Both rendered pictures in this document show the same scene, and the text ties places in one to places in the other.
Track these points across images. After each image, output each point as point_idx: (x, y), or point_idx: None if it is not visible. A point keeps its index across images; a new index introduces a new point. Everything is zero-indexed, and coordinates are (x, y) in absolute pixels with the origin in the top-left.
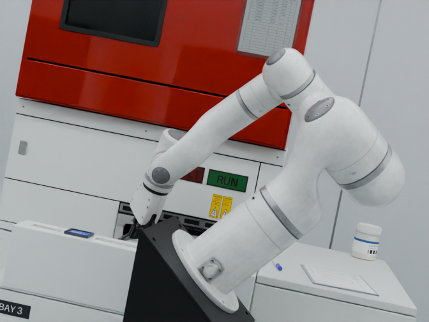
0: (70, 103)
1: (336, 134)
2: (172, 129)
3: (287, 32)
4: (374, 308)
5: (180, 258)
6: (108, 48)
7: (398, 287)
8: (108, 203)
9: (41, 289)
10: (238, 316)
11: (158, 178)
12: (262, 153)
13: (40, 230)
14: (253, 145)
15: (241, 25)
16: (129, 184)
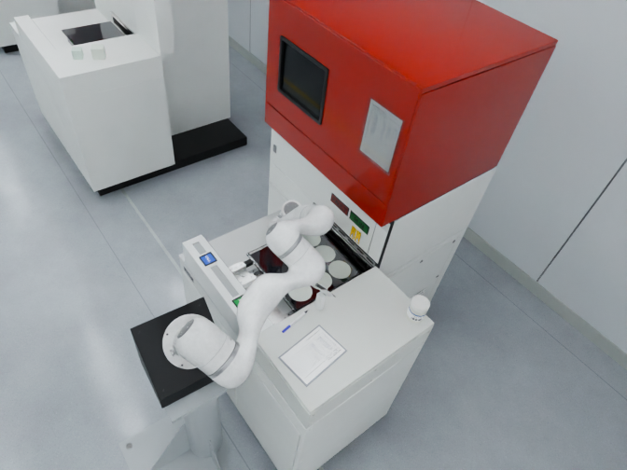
0: (285, 139)
1: (179, 352)
2: (291, 201)
3: (388, 152)
4: (294, 393)
5: (162, 338)
6: (299, 114)
7: (355, 374)
8: (308, 200)
9: (194, 275)
10: None
11: None
12: None
13: (189, 252)
14: None
15: (362, 133)
16: (316, 195)
